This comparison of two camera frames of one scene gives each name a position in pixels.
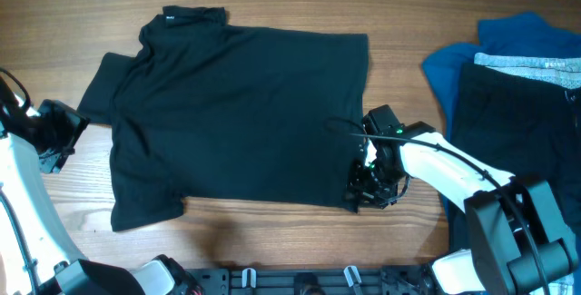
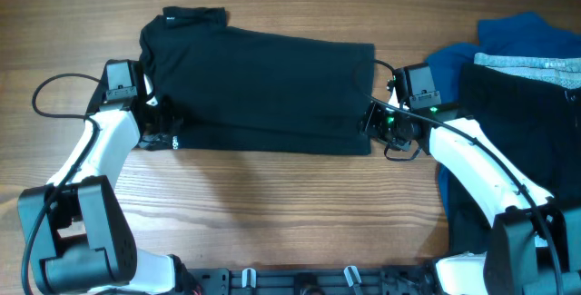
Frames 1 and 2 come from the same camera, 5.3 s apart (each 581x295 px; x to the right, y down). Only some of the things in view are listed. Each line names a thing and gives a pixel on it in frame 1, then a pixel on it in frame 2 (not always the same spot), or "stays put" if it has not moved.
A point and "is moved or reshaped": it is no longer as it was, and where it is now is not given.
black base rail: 313,280 stays put
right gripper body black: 376,182 to 387,125
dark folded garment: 527,127 stays put
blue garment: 520,35 stays put
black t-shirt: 211,113 is moved or reshaped
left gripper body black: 59,125 to 166,119
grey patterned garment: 559,70 stays put
